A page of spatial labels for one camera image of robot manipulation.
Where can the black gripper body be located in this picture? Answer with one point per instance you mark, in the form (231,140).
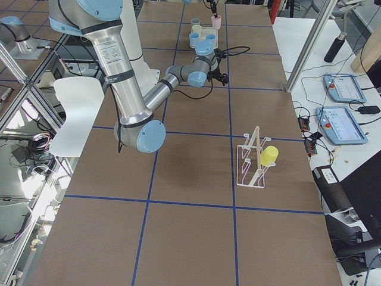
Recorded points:
(212,8)
(216,76)

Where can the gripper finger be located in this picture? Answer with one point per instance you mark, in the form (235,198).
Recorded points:
(214,11)

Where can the pink plastic cup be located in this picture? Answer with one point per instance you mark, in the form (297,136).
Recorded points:
(216,21)

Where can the light blue plastic cup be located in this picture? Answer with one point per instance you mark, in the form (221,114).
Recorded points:
(211,38)

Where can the yellow plastic cup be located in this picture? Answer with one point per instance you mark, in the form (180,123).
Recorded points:
(269,156)

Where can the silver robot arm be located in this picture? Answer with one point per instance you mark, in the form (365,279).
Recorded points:
(111,28)

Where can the grey plastic cup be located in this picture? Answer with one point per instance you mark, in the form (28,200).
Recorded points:
(195,22)

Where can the cream plastic cup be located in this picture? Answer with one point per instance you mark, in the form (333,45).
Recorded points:
(197,29)

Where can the white serving tray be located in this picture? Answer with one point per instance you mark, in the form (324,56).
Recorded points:
(208,30)

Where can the black water bottle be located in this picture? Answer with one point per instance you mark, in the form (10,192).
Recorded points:
(335,47)

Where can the far blue teach pendant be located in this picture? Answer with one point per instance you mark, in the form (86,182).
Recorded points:
(343,88)

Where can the blue teach pendant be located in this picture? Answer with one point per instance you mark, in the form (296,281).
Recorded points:
(343,88)
(340,126)

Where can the near blue teach pendant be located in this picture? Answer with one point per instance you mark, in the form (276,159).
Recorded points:
(340,126)

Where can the white plastic chair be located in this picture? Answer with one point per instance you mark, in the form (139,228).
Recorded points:
(81,99)

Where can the black power adapter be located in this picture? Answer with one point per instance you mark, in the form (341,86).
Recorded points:
(372,109)

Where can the black labelled box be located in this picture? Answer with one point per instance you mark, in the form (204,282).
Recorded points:
(332,196)

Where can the black monitor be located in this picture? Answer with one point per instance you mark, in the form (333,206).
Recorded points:
(362,187)

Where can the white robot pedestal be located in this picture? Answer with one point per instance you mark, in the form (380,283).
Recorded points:
(145,76)

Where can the aluminium frame post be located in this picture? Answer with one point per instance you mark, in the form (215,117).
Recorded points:
(310,42)

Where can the white wire cup rack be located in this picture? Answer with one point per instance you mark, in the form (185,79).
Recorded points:
(249,171)

